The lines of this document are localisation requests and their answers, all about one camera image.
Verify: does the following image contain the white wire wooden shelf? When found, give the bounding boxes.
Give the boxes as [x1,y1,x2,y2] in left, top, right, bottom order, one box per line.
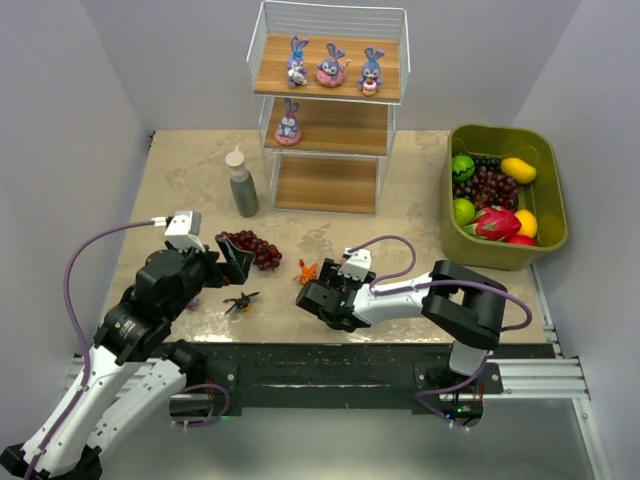
[246,1,411,214]

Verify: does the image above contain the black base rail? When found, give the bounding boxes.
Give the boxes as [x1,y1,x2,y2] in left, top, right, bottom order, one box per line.
[69,341,591,417]

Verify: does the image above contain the pink dragon fruit toy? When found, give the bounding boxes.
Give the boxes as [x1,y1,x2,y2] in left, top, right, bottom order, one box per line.
[462,206,521,241]

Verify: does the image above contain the red grape bunch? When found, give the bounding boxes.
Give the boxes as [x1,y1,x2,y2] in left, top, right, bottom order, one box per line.
[216,230,283,270]

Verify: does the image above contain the small purple bunny toy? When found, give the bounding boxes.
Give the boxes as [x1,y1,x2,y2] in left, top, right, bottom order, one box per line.
[358,46,385,97]

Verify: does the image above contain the orange fruit toy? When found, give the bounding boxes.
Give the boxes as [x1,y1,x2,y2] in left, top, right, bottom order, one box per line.
[514,209,538,238]

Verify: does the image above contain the dark grapes in bin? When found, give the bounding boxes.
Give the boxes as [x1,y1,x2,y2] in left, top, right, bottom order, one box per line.
[452,155,519,212]

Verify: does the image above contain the yellow mango toy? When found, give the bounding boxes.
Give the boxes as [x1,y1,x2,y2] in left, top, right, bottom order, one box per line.
[501,157,537,185]

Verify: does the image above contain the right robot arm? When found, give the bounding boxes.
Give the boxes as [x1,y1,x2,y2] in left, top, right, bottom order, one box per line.
[295,259,507,377]

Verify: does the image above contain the green plastic bin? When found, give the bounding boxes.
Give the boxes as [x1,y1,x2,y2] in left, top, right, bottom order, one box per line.
[440,124,569,271]

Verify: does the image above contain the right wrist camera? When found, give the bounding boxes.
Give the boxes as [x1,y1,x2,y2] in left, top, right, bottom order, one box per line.
[338,247,372,282]

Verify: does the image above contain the black bat-like toy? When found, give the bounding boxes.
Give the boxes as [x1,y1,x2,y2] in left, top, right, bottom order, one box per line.
[223,292,259,315]

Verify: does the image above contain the red fruit toy in bin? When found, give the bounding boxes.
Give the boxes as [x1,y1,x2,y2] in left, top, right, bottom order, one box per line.
[505,234,537,247]

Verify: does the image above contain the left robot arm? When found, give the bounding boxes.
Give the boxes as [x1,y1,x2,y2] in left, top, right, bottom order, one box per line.
[1,236,255,479]

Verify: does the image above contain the green soap dispenser bottle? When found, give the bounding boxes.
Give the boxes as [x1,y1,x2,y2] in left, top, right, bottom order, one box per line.
[225,146,259,218]

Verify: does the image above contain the orange dragon toy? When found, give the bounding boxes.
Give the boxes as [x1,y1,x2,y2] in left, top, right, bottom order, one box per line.
[293,259,319,285]

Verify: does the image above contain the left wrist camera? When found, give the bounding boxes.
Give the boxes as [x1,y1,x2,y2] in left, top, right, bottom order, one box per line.
[151,210,205,252]

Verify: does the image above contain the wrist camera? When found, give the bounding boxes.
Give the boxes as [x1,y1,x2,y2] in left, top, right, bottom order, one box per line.
[151,210,205,252]
[338,247,372,282]

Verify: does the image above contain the green lime toy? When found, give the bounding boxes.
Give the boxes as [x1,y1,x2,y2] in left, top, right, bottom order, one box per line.
[452,198,476,227]

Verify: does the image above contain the purple bunny blue bow toy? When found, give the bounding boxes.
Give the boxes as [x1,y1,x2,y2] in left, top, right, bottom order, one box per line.
[286,35,309,88]

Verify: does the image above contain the green watermelon ball toy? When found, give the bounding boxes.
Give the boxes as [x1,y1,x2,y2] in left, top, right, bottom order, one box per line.
[451,154,475,183]

